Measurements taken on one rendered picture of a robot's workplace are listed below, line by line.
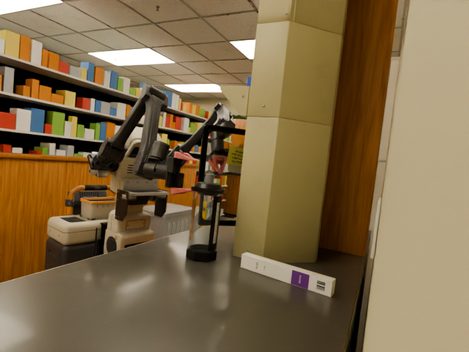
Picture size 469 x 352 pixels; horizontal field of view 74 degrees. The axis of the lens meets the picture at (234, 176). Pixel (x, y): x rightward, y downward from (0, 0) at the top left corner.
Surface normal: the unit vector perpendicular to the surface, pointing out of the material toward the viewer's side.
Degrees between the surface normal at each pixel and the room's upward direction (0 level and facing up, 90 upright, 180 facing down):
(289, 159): 90
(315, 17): 90
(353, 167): 90
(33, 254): 90
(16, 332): 0
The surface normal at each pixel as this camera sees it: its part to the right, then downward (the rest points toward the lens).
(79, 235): 0.78, 0.11
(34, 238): 0.89, 0.11
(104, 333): 0.11, -0.99
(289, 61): 0.32, 0.08
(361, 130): -0.44, 0.00
